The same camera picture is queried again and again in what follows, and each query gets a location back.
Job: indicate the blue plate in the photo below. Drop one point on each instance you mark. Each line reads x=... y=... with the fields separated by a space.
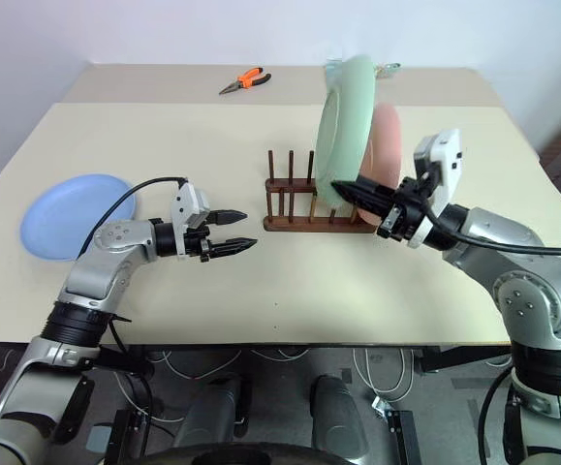
x=71 y=218

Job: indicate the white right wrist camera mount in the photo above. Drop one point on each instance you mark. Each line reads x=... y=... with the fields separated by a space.
x=447 y=155

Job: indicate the pink plate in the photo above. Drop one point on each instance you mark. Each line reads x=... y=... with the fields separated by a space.
x=384 y=145

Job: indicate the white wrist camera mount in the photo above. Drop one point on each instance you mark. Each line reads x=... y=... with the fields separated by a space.
x=447 y=155
x=185 y=203

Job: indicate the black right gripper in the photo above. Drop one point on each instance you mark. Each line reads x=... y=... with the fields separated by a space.
x=406 y=208

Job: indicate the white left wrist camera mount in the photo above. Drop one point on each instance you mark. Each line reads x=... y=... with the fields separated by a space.
x=185 y=203

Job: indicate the wooden dish rack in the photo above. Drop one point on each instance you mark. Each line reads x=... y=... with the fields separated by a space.
x=309 y=224

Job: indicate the dark rounded shape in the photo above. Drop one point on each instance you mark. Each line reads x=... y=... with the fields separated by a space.
x=217 y=412
x=338 y=412

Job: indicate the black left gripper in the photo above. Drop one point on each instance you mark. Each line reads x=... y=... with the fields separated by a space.
x=195 y=244

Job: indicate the green plate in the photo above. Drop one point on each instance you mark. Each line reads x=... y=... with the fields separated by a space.
x=345 y=131

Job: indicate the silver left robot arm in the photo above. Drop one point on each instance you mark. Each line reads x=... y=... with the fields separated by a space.
x=91 y=276

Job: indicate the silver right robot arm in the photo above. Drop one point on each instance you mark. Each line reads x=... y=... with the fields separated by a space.
x=527 y=271

